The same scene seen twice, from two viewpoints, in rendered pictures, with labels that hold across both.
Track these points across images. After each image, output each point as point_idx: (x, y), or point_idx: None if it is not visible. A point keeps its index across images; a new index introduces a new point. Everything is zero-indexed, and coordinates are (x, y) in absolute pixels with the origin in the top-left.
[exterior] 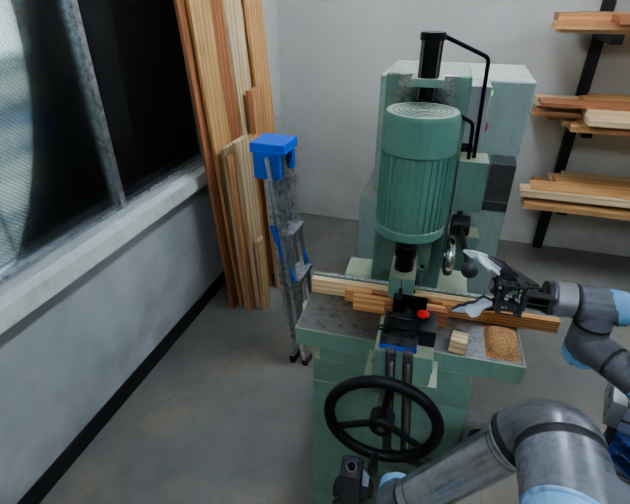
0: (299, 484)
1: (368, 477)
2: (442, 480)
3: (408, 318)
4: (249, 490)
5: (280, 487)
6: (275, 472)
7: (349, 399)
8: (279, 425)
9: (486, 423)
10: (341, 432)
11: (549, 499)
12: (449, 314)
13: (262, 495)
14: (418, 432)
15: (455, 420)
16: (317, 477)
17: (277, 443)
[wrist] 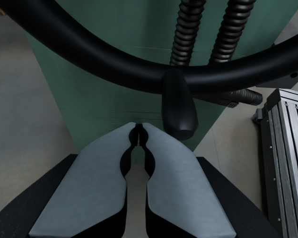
0: (66, 144)
1: (191, 156)
2: None
3: None
4: (16, 159)
5: (48, 150)
6: (42, 139)
7: (88, 3)
8: (42, 100)
9: (296, 32)
10: (42, 1)
11: None
12: None
13: (30, 161)
14: (205, 57)
15: (277, 21)
16: (75, 139)
17: (41, 115)
